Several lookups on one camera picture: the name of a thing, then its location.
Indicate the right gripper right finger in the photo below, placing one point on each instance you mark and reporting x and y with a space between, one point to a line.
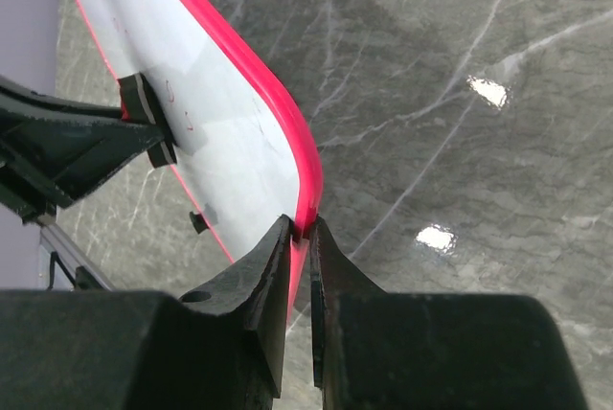
332 276

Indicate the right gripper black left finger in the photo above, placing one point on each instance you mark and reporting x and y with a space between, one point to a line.
245 312

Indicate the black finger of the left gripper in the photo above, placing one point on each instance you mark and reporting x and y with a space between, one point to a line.
55 152

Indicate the red framed whiteboard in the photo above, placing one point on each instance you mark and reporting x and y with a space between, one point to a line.
244 151

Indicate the right black board clip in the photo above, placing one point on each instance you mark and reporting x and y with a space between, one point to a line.
198 222

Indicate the aluminium front rail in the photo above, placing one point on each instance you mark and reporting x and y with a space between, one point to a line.
63 266

